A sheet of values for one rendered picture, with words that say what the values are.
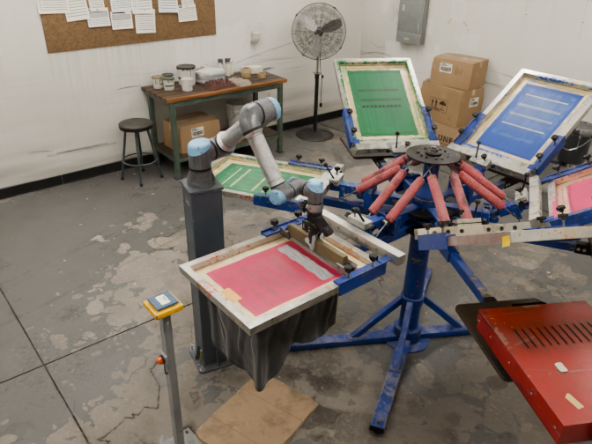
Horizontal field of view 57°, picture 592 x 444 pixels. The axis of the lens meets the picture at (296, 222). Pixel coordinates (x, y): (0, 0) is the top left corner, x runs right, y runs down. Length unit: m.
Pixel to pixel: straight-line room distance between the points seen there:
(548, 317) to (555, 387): 0.38
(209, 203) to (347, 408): 1.40
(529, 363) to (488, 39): 5.12
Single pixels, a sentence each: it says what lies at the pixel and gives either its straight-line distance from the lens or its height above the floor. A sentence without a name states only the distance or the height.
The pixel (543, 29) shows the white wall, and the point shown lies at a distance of 6.46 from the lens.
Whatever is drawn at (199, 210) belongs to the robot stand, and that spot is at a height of 1.08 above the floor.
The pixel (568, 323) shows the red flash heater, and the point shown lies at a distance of 2.34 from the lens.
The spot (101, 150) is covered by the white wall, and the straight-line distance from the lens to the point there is 6.21.
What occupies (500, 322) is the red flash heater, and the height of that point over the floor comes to 1.10.
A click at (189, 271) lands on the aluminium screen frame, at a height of 0.99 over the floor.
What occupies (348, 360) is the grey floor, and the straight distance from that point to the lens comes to 3.57.
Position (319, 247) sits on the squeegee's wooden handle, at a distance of 2.66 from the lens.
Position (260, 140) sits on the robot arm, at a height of 1.54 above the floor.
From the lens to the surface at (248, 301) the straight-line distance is 2.42.
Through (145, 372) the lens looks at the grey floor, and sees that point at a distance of 3.57.
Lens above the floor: 2.40
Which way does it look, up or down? 28 degrees down
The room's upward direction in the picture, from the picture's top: 1 degrees clockwise
